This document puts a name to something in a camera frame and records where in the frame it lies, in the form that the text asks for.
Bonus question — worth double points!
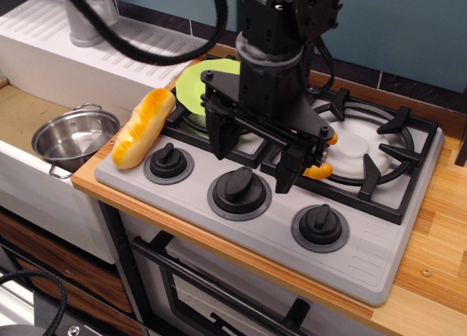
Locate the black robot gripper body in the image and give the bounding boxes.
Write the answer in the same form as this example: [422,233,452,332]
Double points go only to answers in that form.
[201,45,328,157]

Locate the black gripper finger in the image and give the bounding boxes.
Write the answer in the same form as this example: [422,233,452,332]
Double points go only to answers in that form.
[275,145,316,194]
[205,98,244,160]

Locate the orange toy croissant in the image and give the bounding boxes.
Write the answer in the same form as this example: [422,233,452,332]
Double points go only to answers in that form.
[303,133,338,180]

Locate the yellow toy bread loaf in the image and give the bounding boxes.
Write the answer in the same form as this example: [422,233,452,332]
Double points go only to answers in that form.
[112,88,176,169]

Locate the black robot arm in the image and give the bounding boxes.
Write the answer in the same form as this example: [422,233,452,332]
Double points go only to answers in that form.
[201,0,341,194]

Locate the light green plastic plate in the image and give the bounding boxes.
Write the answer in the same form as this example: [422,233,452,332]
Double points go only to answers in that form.
[175,58,240,116]

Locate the small stainless steel pot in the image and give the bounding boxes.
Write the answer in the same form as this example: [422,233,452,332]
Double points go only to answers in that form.
[31,102,120,179]

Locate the white toy sink unit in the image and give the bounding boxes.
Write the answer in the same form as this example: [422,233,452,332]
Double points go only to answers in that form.
[1,0,183,264]

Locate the black left burner grate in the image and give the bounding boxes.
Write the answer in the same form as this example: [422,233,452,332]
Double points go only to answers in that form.
[160,54,278,169]

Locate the black burner grate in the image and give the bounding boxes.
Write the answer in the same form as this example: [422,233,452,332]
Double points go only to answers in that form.
[160,54,278,169]
[265,89,444,225]

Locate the black middle stove knob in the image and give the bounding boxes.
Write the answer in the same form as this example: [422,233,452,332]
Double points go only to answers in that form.
[207,167,272,221]

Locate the black stove knob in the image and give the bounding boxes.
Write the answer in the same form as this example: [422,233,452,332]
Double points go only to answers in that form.
[144,142,194,186]
[291,204,350,253]
[207,167,272,221]

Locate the white right burner cap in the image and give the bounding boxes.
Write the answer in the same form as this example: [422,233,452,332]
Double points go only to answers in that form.
[327,119,392,179]

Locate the black left stove knob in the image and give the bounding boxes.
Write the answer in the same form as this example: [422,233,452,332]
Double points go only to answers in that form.
[144,142,194,186]

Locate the black right stove knob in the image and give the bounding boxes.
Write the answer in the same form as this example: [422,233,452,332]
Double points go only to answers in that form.
[291,204,350,253]

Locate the black right burner grate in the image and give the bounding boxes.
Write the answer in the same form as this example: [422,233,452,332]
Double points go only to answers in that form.
[265,89,444,225]

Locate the grey toy stove top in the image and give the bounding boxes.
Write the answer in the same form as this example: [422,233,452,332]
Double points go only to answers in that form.
[93,54,446,308]

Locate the grey toy faucet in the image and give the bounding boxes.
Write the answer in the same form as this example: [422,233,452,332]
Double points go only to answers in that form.
[63,0,120,47]

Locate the wooden drawer fronts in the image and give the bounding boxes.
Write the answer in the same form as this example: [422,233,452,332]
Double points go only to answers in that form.
[1,209,144,335]

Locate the black oven door handle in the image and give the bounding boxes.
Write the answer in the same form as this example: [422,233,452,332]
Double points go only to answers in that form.
[131,237,311,336]

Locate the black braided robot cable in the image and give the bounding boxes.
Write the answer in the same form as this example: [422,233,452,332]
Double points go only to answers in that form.
[60,0,229,66]

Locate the black cable lower left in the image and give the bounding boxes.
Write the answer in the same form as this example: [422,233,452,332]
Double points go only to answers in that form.
[0,270,69,336]

